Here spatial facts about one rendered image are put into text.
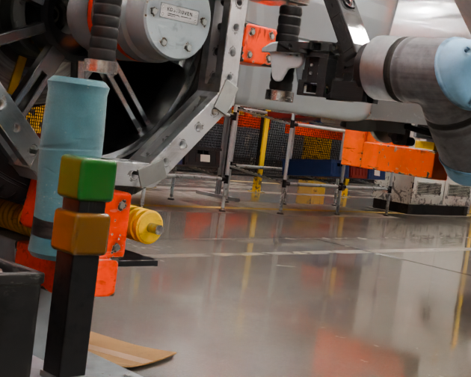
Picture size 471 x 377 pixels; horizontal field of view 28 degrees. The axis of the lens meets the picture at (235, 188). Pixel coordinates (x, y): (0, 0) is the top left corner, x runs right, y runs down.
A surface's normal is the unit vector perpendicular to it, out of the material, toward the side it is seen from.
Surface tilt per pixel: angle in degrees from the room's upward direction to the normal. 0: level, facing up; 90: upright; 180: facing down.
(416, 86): 124
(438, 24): 84
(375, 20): 90
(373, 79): 119
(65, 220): 90
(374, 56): 74
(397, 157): 90
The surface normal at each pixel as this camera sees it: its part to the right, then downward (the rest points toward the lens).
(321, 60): -0.72, -0.04
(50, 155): -0.46, 0.04
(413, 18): -0.66, -0.31
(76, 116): 0.20, 0.06
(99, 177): 0.68, 0.15
